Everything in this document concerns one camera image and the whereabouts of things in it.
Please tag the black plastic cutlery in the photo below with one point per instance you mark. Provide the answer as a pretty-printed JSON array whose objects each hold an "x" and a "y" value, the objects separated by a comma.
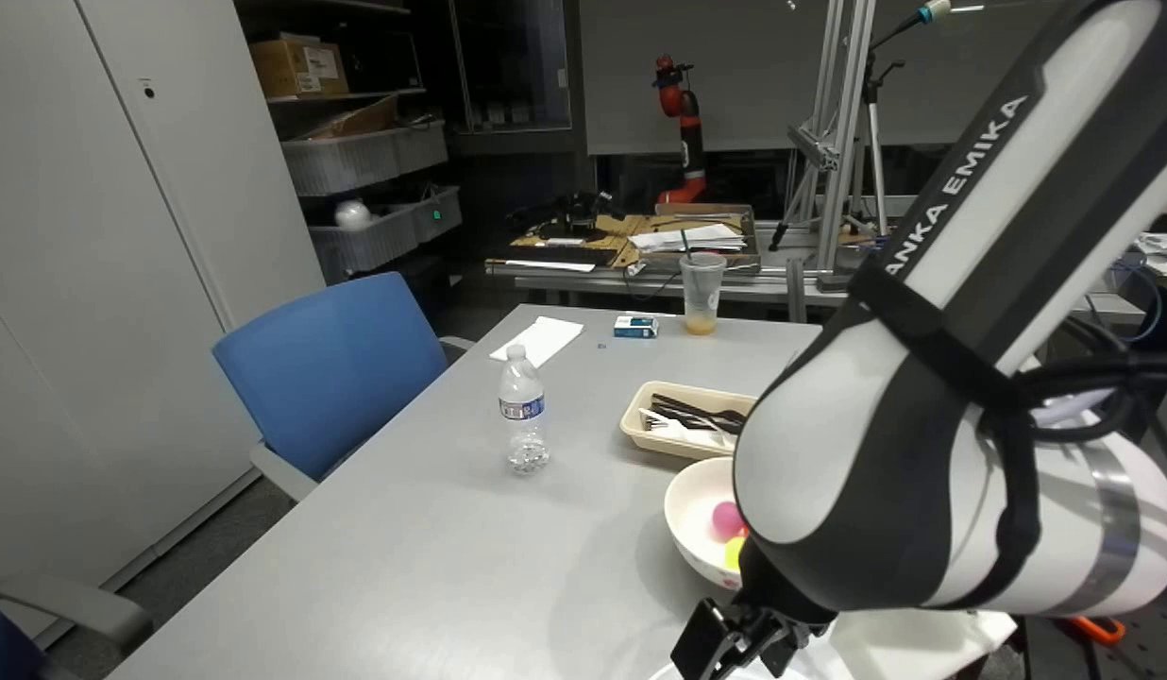
[{"x": 698, "y": 409}]

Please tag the white round object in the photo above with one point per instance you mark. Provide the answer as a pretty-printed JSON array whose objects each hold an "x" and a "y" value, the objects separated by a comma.
[{"x": 353, "y": 214}]

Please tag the grey storage bin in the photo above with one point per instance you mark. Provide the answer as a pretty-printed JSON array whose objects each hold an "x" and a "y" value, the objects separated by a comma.
[
  {"x": 357, "y": 156},
  {"x": 379, "y": 231}
]

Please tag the black tripod with orange clamp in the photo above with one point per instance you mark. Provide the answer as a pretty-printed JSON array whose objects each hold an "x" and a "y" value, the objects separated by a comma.
[{"x": 1096, "y": 628}]

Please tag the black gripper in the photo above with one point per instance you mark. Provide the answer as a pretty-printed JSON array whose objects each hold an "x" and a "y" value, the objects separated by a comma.
[{"x": 776, "y": 643}]

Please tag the small blue box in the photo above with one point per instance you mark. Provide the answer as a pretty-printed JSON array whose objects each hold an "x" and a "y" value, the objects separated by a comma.
[{"x": 637, "y": 325}]

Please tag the white ceramic bowl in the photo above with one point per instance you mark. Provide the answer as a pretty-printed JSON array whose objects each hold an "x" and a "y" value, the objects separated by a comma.
[{"x": 689, "y": 515}]

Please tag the white paper sheet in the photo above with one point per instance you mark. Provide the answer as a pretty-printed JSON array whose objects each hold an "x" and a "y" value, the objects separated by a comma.
[{"x": 543, "y": 341}]

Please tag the purple ball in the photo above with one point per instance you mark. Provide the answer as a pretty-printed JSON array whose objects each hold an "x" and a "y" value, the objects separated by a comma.
[{"x": 727, "y": 517}]

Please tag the cardboard box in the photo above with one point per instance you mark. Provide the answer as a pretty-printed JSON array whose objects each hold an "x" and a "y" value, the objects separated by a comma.
[{"x": 301, "y": 68}]

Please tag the white metal cabinet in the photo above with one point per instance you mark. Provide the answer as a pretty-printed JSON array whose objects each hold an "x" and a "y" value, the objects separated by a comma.
[{"x": 105, "y": 277}]

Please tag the clear plastic water bottle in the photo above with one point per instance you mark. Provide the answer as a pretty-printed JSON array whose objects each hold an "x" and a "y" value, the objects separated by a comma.
[{"x": 523, "y": 415}]

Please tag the clear plastic cup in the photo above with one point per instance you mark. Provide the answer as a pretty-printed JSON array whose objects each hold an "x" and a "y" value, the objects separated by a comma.
[{"x": 705, "y": 294}]

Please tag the blue office chair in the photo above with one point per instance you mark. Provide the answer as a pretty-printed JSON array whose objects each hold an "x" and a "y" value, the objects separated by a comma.
[{"x": 329, "y": 370}]

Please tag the thin stand with green tip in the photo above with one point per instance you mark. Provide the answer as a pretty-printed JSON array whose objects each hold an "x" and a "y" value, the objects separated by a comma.
[{"x": 877, "y": 165}]

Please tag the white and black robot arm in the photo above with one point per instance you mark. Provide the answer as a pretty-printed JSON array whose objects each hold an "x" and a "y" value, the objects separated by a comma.
[{"x": 935, "y": 415}]

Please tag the aluminium frame stand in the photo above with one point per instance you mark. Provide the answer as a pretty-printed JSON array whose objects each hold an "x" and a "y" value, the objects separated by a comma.
[{"x": 840, "y": 127}]

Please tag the grey cluttered work table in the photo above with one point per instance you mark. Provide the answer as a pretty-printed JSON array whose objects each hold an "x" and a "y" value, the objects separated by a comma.
[{"x": 567, "y": 270}]

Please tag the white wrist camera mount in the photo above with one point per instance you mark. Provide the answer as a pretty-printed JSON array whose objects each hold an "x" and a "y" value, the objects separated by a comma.
[{"x": 922, "y": 643}]

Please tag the blue chair with grey armrest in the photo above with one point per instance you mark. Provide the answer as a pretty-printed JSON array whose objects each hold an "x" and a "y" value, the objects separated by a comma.
[{"x": 66, "y": 609}]

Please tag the white papers stack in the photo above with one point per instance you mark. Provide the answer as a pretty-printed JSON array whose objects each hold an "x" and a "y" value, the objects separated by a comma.
[{"x": 689, "y": 236}]

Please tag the beige rectangular tray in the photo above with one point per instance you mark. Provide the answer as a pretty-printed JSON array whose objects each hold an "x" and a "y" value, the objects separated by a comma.
[{"x": 659, "y": 443}]

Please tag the yellow ball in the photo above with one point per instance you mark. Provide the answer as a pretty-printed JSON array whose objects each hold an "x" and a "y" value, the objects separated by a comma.
[{"x": 734, "y": 554}]

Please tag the white plate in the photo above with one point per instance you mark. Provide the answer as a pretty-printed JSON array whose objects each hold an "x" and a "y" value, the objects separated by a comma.
[{"x": 664, "y": 673}]

